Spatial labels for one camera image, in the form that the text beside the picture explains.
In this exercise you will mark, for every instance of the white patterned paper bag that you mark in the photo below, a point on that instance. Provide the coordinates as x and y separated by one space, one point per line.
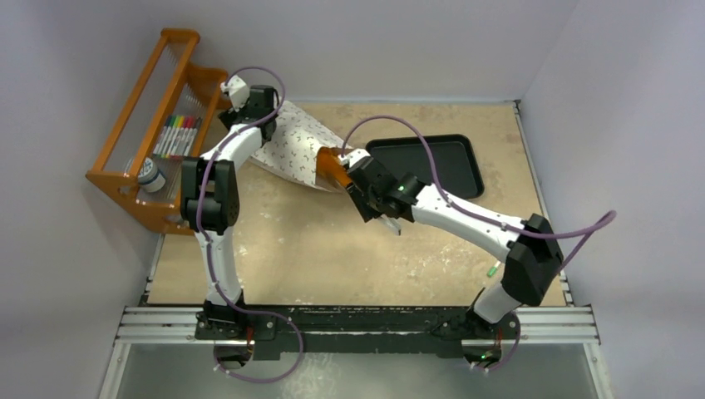
291 153

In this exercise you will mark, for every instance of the white blue tape roll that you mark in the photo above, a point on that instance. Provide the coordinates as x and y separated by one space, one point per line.
150 178

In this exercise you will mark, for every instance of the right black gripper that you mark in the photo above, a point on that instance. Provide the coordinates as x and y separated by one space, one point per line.
357 179

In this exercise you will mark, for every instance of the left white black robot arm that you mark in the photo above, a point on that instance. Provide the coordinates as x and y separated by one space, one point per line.
209 199

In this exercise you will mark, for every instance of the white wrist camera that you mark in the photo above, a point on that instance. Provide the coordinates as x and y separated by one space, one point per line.
237 90
352 157

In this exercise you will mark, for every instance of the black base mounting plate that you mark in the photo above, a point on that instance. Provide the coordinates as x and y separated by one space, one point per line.
446 332

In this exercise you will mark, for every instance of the orange wooden shelf rack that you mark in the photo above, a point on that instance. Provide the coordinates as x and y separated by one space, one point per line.
170 84

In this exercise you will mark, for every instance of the set of coloured markers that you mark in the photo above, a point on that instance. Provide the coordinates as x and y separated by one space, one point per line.
177 136

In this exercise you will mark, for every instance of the black plastic tray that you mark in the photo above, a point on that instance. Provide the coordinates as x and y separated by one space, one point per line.
454 158

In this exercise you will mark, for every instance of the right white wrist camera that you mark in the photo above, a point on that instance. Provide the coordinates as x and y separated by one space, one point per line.
352 157

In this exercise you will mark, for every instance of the green tipped white marker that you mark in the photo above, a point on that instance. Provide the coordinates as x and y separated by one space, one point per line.
493 270

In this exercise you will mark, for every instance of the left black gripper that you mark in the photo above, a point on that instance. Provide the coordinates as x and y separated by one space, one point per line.
230 116

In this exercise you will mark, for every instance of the aluminium rail frame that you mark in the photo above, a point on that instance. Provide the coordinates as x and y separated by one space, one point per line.
177 326

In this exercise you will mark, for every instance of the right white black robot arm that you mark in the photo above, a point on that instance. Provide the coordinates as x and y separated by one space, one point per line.
527 248

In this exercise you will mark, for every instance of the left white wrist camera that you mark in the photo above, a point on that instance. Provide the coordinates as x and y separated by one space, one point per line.
237 90

